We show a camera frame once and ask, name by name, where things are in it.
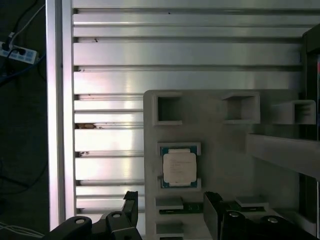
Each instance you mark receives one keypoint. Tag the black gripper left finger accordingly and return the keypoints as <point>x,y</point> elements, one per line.
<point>117,225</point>

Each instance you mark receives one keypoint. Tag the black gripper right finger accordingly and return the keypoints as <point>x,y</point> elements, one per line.
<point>212,215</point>

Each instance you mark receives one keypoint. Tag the silver CPU green edge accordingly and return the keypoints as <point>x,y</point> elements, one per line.
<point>178,167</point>

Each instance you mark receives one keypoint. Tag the green RAM stick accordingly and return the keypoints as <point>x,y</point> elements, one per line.
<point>193,208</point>

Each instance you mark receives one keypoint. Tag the grey plastic parts rack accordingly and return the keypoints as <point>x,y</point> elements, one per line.
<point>225,155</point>

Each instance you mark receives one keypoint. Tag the white power strip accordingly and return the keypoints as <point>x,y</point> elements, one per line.
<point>22,53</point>

